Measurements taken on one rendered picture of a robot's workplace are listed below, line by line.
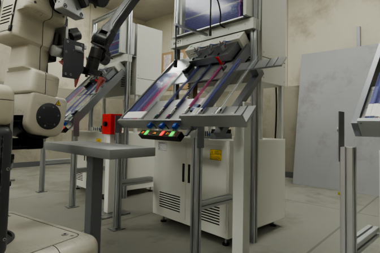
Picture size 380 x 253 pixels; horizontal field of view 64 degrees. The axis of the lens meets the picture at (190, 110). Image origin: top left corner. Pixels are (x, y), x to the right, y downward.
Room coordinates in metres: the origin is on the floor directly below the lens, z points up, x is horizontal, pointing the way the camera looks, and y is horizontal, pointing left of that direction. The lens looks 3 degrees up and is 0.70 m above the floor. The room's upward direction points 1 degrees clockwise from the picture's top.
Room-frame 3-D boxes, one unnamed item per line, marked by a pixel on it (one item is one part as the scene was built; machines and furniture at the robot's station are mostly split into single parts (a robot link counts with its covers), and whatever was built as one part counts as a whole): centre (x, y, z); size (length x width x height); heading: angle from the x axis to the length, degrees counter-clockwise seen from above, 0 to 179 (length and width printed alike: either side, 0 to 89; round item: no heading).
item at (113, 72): (3.12, 0.91, 0.66); 1.01 x 0.73 x 1.31; 134
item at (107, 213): (2.41, 0.62, 0.39); 0.24 x 0.24 x 0.78; 44
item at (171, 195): (2.22, -0.22, 0.31); 0.70 x 0.65 x 0.62; 44
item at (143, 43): (3.27, 0.78, 0.95); 1.33 x 0.82 x 1.90; 134
